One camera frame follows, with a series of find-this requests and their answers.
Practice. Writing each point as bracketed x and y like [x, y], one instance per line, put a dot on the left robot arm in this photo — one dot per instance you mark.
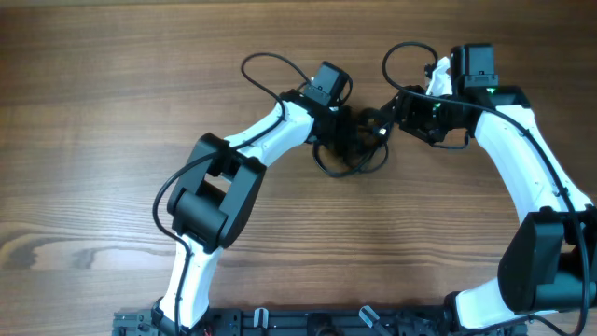
[211, 198]

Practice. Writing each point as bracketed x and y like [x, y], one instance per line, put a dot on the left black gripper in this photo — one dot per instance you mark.
[347, 132]

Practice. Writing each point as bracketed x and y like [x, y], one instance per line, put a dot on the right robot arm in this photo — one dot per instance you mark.
[550, 264]

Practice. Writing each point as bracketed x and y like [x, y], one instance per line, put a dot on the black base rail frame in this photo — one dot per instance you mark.
[416, 321]

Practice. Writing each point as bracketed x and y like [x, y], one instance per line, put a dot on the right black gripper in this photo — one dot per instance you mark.
[407, 109]

